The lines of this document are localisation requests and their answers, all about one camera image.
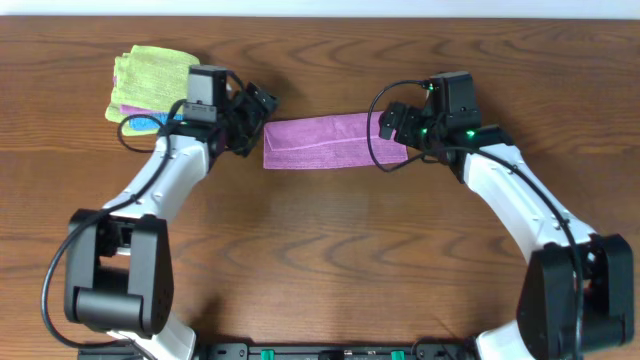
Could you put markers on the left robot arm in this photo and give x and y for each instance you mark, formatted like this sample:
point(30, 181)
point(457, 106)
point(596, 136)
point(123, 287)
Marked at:
point(119, 278)

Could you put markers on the green folded cloth on top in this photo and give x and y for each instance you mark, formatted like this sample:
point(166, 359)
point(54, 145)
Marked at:
point(180, 61)

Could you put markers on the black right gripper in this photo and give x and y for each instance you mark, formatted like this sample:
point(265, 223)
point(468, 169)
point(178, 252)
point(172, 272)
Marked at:
point(409, 117)

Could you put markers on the light green bottom folded cloth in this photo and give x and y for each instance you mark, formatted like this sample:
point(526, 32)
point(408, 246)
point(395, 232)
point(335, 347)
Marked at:
point(117, 117)

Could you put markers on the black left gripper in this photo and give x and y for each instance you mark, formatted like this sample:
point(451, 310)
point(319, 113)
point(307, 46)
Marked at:
point(251, 120)

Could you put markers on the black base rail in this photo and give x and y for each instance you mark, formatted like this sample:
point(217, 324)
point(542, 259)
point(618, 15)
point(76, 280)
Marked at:
point(419, 351)

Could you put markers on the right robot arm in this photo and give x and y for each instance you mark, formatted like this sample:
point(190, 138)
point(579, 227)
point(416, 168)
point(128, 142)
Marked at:
point(578, 292)

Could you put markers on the blue folded cloth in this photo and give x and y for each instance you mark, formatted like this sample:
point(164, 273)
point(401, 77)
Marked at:
point(140, 123)

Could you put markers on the purple microfibre cloth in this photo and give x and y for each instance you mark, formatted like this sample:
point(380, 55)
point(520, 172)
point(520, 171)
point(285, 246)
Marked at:
point(328, 142)

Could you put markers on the pink folded cloth in stack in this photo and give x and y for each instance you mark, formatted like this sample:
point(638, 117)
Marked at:
point(135, 108)

